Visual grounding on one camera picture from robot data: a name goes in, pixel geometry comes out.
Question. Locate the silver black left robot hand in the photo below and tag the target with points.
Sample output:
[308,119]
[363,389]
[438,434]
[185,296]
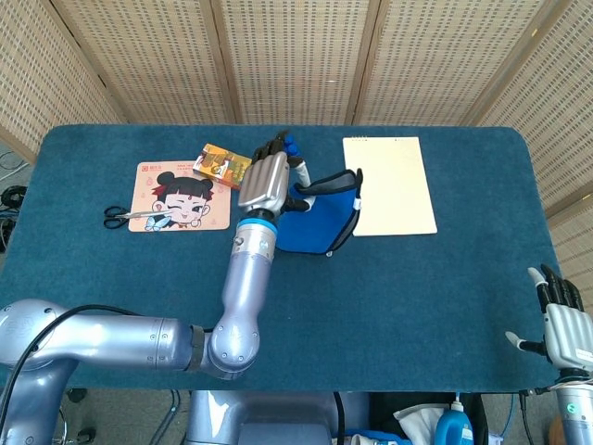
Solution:
[264,183]

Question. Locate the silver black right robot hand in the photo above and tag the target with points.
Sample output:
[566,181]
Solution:
[570,338]

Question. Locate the grey and blue cloth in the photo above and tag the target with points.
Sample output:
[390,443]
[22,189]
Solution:
[315,222]

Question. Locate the silver-blue right robot arm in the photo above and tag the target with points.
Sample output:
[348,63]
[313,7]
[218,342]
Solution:
[576,412]

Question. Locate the silver-blue left robot arm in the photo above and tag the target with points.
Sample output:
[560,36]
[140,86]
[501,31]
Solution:
[245,287]

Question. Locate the blue toy building brick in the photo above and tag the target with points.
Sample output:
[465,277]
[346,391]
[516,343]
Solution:
[292,148]

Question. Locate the colourful printed card box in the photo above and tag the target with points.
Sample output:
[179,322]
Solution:
[218,164]

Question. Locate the cartoon girl mouse pad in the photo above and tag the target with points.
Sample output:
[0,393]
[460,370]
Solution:
[185,204]

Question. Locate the woven bamboo folding screen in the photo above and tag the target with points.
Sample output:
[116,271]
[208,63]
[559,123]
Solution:
[296,55]

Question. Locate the cream paper notepad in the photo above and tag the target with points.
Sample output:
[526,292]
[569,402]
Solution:
[398,185]

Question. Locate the blue bottle with white cap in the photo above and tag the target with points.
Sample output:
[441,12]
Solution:
[451,428]

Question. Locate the white crumpled cloth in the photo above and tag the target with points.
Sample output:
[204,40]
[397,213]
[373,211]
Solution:
[417,419]

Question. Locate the silver-blue robot torso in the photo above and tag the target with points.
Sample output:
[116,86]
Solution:
[259,417]

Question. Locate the chrome stool base with castors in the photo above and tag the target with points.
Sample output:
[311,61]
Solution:
[85,435]

